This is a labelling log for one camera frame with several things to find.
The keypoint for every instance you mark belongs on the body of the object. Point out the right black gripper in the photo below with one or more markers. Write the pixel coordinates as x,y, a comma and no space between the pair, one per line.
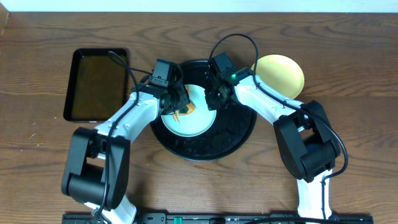
213,104

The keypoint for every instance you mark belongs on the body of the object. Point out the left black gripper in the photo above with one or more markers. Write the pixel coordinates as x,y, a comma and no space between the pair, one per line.
179,101

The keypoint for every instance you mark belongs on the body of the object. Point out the orange and green sponge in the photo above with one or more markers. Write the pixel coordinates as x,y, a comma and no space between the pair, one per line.
189,108

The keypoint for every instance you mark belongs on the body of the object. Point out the pale green plate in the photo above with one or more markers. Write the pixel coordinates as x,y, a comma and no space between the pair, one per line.
197,122

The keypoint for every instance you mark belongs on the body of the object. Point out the yellow plate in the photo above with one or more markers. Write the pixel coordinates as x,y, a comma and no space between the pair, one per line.
281,74

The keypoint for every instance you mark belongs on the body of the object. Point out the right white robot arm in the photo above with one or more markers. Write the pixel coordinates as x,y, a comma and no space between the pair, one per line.
307,144

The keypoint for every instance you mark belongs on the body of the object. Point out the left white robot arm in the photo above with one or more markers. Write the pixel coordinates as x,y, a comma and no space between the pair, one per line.
97,167

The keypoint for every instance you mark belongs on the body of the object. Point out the black rectangular water tray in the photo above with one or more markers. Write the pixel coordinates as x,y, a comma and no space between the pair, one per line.
97,86

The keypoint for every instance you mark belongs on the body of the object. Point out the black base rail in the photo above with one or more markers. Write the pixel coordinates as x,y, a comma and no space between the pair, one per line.
163,218

